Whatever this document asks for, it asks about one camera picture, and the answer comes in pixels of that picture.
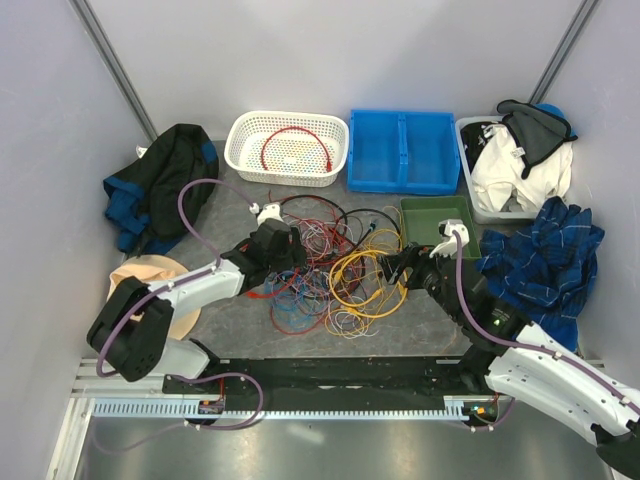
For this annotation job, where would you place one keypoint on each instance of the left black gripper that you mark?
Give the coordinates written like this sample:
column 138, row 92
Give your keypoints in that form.
column 296, row 256

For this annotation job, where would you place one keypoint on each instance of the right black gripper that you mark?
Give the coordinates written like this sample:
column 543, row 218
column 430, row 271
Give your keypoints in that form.
column 417, row 257

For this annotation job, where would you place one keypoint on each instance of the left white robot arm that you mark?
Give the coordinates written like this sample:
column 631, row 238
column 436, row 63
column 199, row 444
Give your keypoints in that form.
column 131, row 333

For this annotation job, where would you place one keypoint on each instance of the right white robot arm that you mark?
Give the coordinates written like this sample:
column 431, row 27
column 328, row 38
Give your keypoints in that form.
column 512, row 355

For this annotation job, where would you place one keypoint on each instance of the green plastic tray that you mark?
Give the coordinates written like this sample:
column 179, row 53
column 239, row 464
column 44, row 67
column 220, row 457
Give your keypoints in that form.
column 421, row 217

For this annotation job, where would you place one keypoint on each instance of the white perforated plastic basket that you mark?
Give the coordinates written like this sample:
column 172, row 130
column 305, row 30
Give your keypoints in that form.
column 288, row 148

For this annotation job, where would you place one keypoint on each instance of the grey plastic tub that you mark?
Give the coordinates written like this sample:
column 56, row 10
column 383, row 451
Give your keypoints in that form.
column 465, row 130

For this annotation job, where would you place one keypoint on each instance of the blue divided plastic bin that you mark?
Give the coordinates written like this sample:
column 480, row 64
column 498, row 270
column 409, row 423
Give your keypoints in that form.
column 403, row 152

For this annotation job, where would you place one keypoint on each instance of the beige bucket hat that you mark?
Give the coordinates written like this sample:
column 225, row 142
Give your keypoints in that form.
column 152, row 268

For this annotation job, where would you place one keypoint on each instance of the black and blue jacket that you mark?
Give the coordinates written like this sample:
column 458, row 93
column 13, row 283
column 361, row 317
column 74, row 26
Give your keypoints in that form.
column 143, row 196

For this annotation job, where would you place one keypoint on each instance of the white garment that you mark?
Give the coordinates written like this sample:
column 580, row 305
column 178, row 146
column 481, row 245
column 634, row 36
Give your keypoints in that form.
column 496, row 174

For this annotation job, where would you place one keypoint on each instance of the blue plaid shirt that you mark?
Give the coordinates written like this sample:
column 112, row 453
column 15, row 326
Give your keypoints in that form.
column 546, row 270

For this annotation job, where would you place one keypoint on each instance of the grey black-trimmed cloth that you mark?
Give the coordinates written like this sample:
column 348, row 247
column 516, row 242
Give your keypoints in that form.
column 537, row 133

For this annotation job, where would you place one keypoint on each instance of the blue cap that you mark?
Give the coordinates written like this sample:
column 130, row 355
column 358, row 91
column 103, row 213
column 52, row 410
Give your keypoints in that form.
column 554, row 110

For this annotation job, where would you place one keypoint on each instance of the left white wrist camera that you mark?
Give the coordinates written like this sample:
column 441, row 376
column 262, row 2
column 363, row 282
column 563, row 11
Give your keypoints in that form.
column 269, row 211

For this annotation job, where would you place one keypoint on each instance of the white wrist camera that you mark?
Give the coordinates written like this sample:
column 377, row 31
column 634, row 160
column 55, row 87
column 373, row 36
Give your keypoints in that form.
column 454, row 237
column 269, row 211

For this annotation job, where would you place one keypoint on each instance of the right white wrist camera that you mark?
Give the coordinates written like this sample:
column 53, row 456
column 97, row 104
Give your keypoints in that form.
column 454, row 237

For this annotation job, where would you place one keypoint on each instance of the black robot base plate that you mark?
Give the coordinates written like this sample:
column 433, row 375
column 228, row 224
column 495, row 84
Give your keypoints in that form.
column 423, row 376

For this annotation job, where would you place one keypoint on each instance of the slotted cable duct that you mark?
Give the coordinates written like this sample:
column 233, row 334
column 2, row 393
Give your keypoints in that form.
column 330, row 405

